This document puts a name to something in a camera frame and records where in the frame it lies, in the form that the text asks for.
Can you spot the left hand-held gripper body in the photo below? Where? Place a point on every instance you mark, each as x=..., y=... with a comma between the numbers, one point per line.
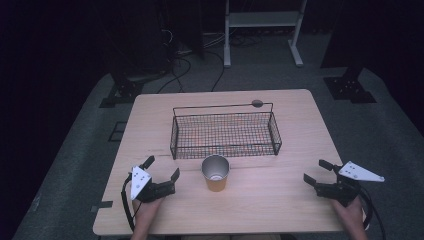
x=140, y=180

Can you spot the black tape rectangle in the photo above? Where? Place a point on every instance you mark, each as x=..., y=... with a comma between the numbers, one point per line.
x=110, y=132

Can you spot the white metal stand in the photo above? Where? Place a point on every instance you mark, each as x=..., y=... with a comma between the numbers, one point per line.
x=263, y=19

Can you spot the person's left hand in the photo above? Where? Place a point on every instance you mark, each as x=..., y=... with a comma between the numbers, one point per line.
x=146, y=215

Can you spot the orange paper cup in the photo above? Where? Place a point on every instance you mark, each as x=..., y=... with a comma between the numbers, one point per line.
x=216, y=185

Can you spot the black tape strip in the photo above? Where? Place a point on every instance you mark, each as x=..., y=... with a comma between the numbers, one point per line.
x=101, y=205

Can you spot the black stand base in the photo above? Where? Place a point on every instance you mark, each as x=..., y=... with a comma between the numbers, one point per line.
x=350, y=89
x=123, y=91

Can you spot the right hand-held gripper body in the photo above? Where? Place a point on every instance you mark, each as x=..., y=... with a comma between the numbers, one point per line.
x=343, y=191

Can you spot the small grey oval object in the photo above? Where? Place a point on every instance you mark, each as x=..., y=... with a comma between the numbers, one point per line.
x=257, y=103

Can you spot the person's right hand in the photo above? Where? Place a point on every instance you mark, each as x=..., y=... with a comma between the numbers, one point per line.
x=353, y=215

